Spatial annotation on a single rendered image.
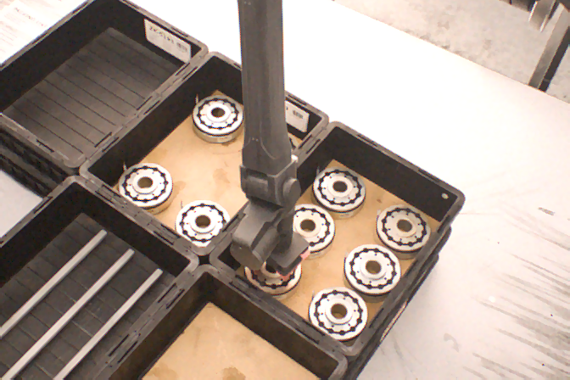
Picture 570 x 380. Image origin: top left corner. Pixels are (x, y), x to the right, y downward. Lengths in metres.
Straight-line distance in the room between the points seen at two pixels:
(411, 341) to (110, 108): 0.77
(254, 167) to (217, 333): 0.35
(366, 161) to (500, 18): 1.80
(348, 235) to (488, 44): 1.76
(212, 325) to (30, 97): 0.65
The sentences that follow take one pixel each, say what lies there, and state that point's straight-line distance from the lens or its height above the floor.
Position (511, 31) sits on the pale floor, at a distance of 3.25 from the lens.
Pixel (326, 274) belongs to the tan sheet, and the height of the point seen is 0.83.
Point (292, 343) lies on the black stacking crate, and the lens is 1.35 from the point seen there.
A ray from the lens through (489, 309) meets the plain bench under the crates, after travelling 1.66.
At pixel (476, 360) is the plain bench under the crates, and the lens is 1.60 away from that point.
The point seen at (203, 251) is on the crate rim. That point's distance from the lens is 1.37.
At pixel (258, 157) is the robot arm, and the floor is 1.18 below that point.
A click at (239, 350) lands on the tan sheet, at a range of 1.40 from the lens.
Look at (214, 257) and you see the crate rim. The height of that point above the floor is 0.93.
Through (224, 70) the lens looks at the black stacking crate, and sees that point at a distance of 1.66.
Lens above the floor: 2.11
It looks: 53 degrees down
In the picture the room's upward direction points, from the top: 6 degrees clockwise
